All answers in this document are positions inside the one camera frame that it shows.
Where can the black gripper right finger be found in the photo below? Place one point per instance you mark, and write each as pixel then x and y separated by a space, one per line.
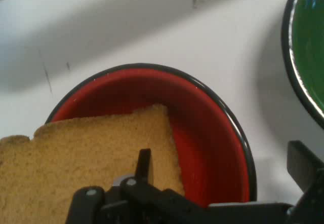
pixel 303 168

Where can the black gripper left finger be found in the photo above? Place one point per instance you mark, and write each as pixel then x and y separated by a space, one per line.
pixel 144 165

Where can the brown toast bread slice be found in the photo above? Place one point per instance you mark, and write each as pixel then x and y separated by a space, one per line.
pixel 76 158

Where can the red bowl with black rim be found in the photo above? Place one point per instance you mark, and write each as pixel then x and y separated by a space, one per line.
pixel 205 132

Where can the green bowl with black rim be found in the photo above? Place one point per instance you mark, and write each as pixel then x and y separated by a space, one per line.
pixel 308 44

